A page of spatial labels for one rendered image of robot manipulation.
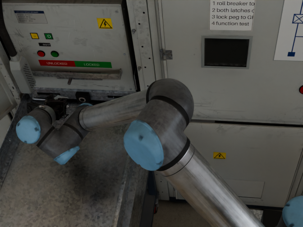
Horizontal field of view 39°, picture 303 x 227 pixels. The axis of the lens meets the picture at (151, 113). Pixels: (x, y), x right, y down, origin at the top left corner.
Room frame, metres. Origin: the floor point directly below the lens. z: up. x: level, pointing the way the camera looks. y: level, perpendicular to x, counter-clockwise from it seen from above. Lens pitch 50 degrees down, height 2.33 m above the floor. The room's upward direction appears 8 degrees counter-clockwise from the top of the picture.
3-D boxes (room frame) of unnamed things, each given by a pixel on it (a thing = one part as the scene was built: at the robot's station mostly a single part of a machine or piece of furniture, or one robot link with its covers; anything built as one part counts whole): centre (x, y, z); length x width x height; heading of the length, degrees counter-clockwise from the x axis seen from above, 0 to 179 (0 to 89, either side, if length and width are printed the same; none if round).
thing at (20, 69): (1.35, 0.51, 1.09); 0.08 x 0.05 x 0.17; 166
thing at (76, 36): (1.36, 0.29, 1.15); 0.48 x 0.01 x 0.48; 76
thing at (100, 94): (1.38, 0.29, 0.89); 0.54 x 0.05 x 0.06; 76
